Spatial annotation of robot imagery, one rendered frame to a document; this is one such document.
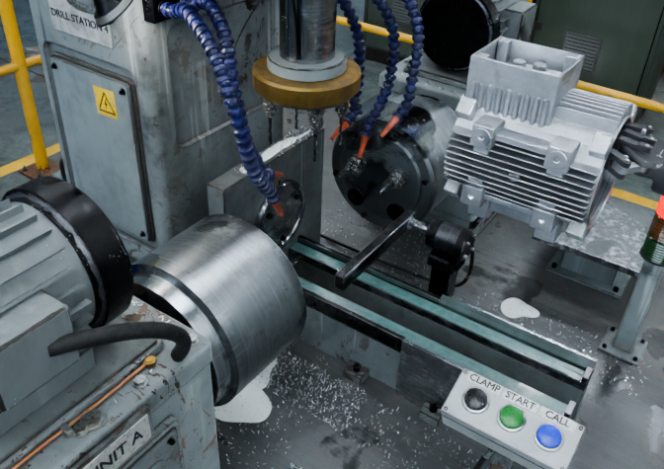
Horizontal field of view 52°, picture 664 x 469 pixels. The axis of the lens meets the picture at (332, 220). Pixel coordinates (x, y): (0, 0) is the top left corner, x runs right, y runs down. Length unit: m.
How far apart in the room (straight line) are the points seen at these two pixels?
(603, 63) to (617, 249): 2.70
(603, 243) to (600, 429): 0.43
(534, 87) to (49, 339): 0.63
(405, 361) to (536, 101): 0.53
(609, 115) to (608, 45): 3.24
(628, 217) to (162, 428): 1.17
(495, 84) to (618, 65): 3.25
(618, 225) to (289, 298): 0.87
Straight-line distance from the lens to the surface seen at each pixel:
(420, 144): 1.35
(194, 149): 1.26
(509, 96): 0.92
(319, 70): 1.09
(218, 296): 0.95
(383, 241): 1.25
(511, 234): 1.74
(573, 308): 1.56
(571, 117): 0.92
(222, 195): 1.17
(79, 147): 1.37
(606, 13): 4.12
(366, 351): 1.27
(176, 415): 0.89
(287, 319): 1.03
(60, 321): 0.71
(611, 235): 1.60
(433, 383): 1.22
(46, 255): 0.73
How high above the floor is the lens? 1.76
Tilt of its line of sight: 34 degrees down
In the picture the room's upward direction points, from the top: 3 degrees clockwise
